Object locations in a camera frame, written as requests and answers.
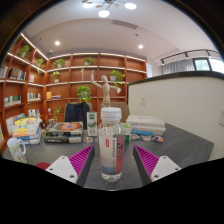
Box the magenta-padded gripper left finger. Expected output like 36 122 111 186
45 144 96 188

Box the dark office chair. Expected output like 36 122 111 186
63 101 91 129

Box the beige chair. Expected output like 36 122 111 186
113 101 131 124

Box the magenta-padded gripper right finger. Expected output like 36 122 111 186
132 144 182 187

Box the ceiling air vent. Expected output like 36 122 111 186
110 19 138 30

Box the colourful book stack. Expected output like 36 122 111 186
11 114 43 146

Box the wooden artist mannequin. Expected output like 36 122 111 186
90 69 122 109

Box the branching ceiling lamp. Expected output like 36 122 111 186
81 0 138 18

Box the grey curtain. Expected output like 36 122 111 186
161 58 196 75

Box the black ceiling track rail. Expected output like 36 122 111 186
159 49 221 66

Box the small green white box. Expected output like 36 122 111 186
123 122 132 144

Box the tall green white carton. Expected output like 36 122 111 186
86 111 98 137

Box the clear plastic water bottle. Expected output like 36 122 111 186
97 106 126 183

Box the window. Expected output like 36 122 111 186
194 57 224 74

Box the dark book stack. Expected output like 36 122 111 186
43 121 84 144

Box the wooden bookshelf unit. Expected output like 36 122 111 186
0 32 148 154

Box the yellow striped white mug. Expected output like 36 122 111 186
6 137 28 164

